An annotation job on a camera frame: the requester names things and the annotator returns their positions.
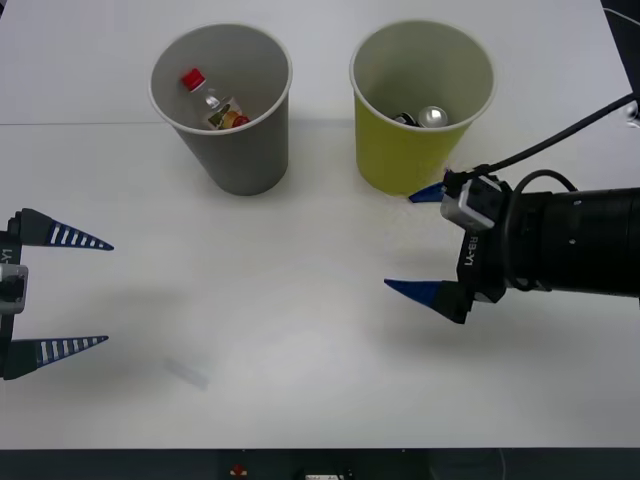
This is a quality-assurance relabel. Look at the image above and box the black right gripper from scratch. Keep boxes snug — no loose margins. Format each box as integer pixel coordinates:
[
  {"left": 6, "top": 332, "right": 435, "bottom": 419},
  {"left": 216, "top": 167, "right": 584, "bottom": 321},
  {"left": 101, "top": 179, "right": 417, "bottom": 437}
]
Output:
[{"left": 383, "top": 180, "right": 514, "bottom": 326}]

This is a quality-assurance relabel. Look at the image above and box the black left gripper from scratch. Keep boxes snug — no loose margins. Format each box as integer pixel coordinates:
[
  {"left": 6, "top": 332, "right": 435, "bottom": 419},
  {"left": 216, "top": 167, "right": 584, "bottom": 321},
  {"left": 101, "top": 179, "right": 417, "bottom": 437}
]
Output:
[{"left": 0, "top": 207, "right": 115, "bottom": 382}]

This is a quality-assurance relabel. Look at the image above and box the clear bottle with red cap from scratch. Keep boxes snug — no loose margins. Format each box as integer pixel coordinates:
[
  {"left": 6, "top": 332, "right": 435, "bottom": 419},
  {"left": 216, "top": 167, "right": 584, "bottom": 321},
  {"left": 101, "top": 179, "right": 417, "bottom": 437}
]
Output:
[{"left": 179, "top": 67, "right": 251, "bottom": 132}]

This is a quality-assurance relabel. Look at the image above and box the yellow-green plastic waste bin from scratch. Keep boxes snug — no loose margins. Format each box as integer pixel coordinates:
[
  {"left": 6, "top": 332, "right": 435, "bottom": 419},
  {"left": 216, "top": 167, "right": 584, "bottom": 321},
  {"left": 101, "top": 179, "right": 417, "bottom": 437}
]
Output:
[{"left": 348, "top": 19, "right": 496, "bottom": 196}]

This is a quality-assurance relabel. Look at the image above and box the silver drink can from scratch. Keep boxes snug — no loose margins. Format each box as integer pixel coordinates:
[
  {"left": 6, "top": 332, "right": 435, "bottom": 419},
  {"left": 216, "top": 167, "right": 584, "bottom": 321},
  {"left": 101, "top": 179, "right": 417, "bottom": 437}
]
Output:
[{"left": 417, "top": 105, "right": 449, "bottom": 128}]

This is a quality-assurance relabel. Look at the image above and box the grey plastic waste bin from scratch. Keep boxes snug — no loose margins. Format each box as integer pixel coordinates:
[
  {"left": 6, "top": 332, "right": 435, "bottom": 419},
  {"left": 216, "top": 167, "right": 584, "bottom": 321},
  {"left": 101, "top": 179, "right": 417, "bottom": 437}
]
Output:
[{"left": 148, "top": 22, "right": 295, "bottom": 197}]

